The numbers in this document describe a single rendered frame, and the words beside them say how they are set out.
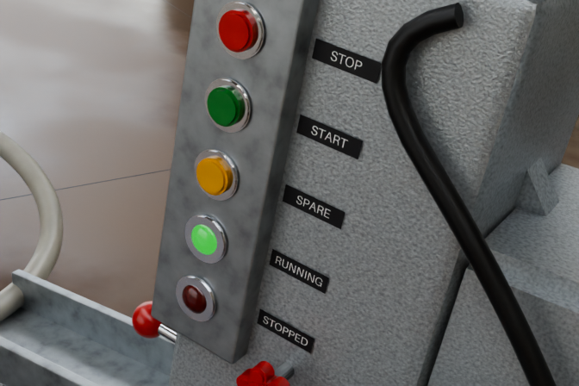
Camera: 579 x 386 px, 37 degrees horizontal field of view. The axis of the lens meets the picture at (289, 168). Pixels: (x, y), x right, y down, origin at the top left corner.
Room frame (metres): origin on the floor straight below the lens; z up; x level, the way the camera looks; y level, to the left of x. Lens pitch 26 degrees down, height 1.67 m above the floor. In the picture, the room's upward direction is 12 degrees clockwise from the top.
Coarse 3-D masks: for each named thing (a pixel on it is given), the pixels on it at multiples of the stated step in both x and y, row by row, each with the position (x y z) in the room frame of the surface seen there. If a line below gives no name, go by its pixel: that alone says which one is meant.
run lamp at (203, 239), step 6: (198, 228) 0.51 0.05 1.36; (204, 228) 0.51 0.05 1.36; (192, 234) 0.51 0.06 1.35; (198, 234) 0.51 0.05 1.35; (204, 234) 0.51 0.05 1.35; (210, 234) 0.51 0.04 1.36; (192, 240) 0.51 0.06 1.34; (198, 240) 0.51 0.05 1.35; (204, 240) 0.51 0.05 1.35; (210, 240) 0.51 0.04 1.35; (198, 246) 0.51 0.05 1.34; (204, 246) 0.51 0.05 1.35; (210, 246) 0.51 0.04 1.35; (204, 252) 0.51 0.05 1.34; (210, 252) 0.51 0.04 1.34
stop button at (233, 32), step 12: (228, 12) 0.51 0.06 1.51; (240, 12) 0.51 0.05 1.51; (228, 24) 0.51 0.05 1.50; (240, 24) 0.51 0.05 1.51; (252, 24) 0.51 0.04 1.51; (228, 36) 0.51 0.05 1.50; (240, 36) 0.51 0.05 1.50; (252, 36) 0.50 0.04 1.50; (228, 48) 0.51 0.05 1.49; (240, 48) 0.51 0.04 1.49
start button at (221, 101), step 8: (216, 88) 0.51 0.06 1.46; (224, 88) 0.51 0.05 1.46; (208, 96) 0.52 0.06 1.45; (216, 96) 0.51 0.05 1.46; (224, 96) 0.51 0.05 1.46; (232, 96) 0.51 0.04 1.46; (208, 104) 0.51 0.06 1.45; (216, 104) 0.51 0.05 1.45; (224, 104) 0.51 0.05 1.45; (232, 104) 0.50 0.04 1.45; (240, 104) 0.51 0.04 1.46; (216, 112) 0.51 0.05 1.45; (224, 112) 0.51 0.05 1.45; (232, 112) 0.50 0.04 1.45; (240, 112) 0.50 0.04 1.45; (216, 120) 0.51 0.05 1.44; (224, 120) 0.51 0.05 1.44; (232, 120) 0.50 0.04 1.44
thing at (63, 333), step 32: (32, 288) 0.83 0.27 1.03; (32, 320) 0.81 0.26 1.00; (64, 320) 0.81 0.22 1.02; (96, 320) 0.78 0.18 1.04; (128, 320) 0.77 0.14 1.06; (0, 352) 0.70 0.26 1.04; (32, 352) 0.69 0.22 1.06; (64, 352) 0.76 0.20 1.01; (96, 352) 0.76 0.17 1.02; (128, 352) 0.76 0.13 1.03; (160, 352) 0.74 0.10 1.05; (32, 384) 0.68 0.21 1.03; (64, 384) 0.66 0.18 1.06; (96, 384) 0.65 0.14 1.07; (128, 384) 0.71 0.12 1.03; (160, 384) 0.72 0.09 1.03
